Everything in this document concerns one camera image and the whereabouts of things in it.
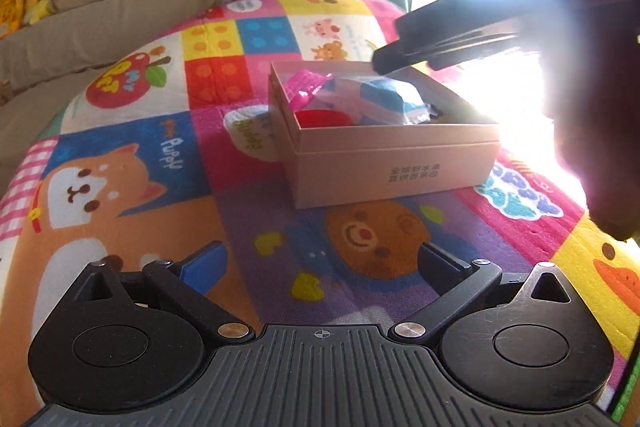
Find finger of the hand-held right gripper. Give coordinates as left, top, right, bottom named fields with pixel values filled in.
left=371, top=29, right=523, bottom=74
left=394, top=0, right=563, bottom=54

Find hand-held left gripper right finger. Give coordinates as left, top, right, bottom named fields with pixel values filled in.
left=392, top=242, right=576, bottom=348

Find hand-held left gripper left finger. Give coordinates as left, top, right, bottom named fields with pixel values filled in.
left=75, top=241, right=256, bottom=348

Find blue and white packet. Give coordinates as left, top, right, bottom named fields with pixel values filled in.
left=320, top=73, right=441, bottom=126

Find brown cardboard box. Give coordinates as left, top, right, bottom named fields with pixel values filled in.
left=267, top=59, right=502, bottom=210

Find red lidded jar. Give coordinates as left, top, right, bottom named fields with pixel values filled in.
left=294, top=108, right=356, bottom=131

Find pink plastic item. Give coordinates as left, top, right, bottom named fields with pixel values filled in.
left=284, top=71, right=332, bottom=108

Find colourful printed cartoon mat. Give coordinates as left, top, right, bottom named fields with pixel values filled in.
left=0, top=0, right=640, bottom=427

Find beige sofa cushions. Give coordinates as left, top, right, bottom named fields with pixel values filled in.
left=0, top=0, right=236, bottom=178

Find yellow plush toy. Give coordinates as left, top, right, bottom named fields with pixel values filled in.
left=0, top=0, right=53, bottom=40

